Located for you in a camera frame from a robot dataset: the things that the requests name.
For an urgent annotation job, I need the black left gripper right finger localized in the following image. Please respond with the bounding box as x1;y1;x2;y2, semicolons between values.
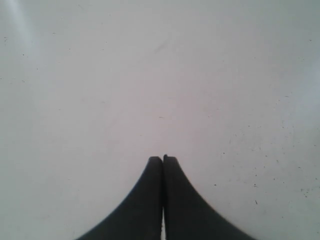
162;155;253;240

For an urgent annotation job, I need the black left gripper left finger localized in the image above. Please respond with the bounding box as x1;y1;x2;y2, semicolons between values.
81;156;163;240

